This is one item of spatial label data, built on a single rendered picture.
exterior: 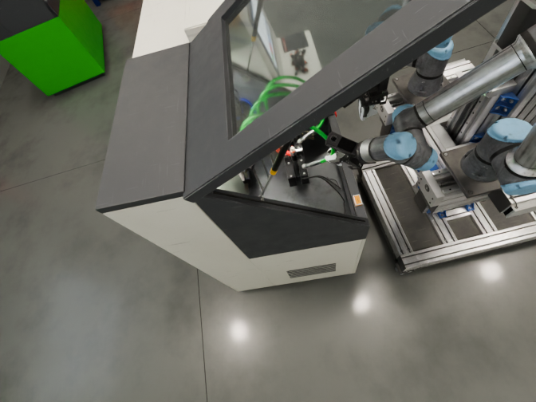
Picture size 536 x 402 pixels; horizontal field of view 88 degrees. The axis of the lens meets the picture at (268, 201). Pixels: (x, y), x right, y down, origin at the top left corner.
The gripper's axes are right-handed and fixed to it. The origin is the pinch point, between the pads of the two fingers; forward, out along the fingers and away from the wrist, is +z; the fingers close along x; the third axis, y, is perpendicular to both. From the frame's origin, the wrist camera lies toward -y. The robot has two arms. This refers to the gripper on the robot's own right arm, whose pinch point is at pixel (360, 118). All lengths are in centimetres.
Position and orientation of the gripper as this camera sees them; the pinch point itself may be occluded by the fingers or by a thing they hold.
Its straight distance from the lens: 121.5
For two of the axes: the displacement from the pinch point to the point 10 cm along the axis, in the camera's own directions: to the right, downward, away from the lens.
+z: 2.0, 4.5, 8.7
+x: -1.1, -8.7, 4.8
